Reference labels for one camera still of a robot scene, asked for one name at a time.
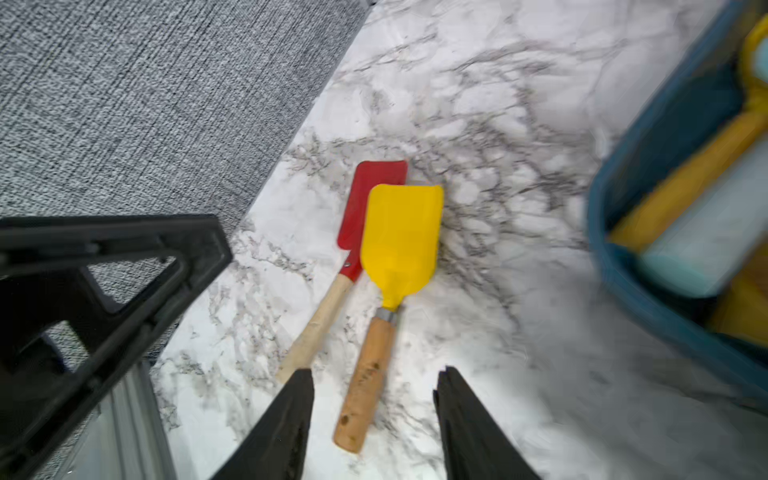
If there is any teal plastic storage box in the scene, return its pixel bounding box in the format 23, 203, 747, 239
587, 1, 767, 410

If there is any yellow handled tool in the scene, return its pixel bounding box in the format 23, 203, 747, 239
609, 17, 767, 253

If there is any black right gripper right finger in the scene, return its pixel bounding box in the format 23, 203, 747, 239
433, 366, 539, 479

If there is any red shovel wooden handle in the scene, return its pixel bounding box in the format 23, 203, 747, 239
276, 160, 408, 383

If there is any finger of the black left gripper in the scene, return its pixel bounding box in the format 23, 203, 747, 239
1, 214, 232, 479

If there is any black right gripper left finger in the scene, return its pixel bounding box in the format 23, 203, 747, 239
214, 369, 315, 480

